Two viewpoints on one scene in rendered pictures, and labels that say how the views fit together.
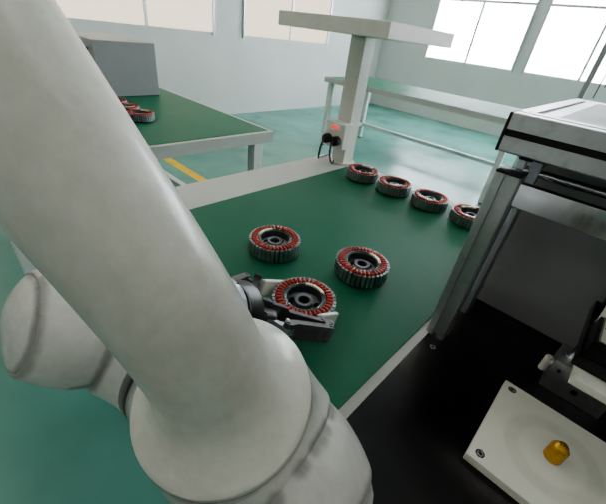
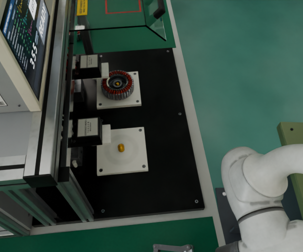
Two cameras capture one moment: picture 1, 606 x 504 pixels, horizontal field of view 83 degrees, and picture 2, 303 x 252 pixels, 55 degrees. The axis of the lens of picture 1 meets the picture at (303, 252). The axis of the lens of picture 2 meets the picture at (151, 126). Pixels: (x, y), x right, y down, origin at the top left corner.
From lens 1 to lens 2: 0.61 m
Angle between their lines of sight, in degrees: 82
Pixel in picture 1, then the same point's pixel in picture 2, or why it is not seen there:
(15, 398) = not seen: outside the picture
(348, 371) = (151, 233)
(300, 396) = (250, 157)
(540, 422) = (108, 156)
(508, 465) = (139, 158)
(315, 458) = (246, 154)
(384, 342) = (116, 235)
